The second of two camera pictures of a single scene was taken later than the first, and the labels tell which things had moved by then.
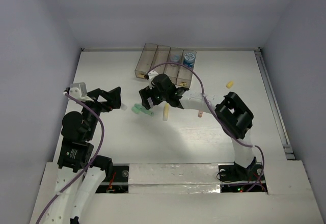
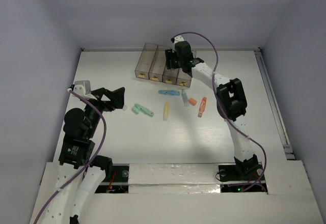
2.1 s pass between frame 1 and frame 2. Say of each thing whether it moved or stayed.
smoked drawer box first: stayed
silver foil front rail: stayed
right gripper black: moved
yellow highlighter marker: stayed
